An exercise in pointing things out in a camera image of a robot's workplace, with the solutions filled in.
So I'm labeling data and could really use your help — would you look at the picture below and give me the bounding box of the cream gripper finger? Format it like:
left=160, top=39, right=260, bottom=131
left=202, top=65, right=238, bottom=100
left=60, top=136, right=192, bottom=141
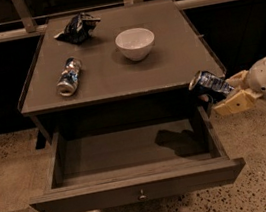
left=212, top=89, right=263, bottom=116
left=226, top=70, right=248, bottom=88

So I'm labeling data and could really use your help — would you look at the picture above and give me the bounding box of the blue pepsi can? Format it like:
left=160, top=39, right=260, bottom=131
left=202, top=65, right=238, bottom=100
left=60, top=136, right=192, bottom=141
left=189, top=70, right=235, bottom=104

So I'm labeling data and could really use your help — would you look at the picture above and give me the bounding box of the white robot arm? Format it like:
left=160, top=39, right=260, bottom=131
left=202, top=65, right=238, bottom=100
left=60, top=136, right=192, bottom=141
left=212, top=56, right=266, bottom=116

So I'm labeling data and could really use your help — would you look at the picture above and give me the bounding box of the metal drawer knob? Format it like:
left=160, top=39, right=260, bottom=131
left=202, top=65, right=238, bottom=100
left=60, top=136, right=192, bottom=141
left=138, top=189, right=147, bottom=201

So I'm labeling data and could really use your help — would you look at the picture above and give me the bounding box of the open top drawer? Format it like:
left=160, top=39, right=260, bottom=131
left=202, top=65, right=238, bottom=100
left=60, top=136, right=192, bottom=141
left=29, top=107, right=245, bottom=212

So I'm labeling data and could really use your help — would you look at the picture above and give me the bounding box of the crushed silver blue can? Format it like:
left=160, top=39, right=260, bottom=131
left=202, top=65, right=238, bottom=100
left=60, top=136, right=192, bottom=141
left=57, top=57, right=82, bottom=97

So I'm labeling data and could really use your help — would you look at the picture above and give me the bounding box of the white bowl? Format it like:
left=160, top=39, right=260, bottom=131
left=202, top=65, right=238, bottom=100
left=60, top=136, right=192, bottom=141
left=115, top=27, right=155, bottom=61

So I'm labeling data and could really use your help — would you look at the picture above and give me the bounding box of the grey wooden cabinet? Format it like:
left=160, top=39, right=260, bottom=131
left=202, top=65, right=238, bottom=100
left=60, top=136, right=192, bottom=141
left=3, top=0, right=235, bottom=153

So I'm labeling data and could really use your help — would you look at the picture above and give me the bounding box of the blue chip bag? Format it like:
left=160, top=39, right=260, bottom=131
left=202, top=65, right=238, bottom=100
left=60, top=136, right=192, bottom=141
left=54, top=12, right=101, bottom=45

